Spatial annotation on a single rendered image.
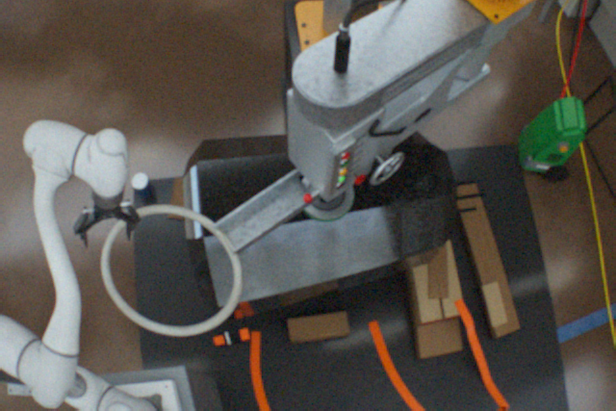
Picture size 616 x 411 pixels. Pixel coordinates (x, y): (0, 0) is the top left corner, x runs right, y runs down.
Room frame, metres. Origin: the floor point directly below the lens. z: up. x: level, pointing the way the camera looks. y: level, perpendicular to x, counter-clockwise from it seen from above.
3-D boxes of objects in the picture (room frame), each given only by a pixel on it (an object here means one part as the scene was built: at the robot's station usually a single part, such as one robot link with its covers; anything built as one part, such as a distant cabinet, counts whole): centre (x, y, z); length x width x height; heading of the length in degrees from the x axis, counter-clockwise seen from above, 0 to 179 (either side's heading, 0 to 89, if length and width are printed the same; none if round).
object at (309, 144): (0.92, -0.13, 1.32); 0.36 x 0.22 x 0.45; 130
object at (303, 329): (0.46, -0.09, 0.07); 0.30 x 0.12 x 0.12; 101
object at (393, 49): (1.09, -0.34, 1.62); 0.96 x 0.25 x 0.17; 130
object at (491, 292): (0.58, -1.06, 0.10); 0.25 x 0.10 x 0.01; 15
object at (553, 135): (1.57, -1.53, 0.43); 0.35 x 0.35 x 0.87; 84
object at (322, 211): (0.87, -0.07, 0.88); 0.21 x 0.21 x 0.01
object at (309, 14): (1.80, -0.17, 0.76); 0.49 x 0.49 x 0.05; 9
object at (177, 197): (1.17, 0.73, 0.02); 0.25 x 0.10 x 0.01; 177
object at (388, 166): (0.85, -0.24, 1.20); 0.15 x 0.10 x 0.15; 130
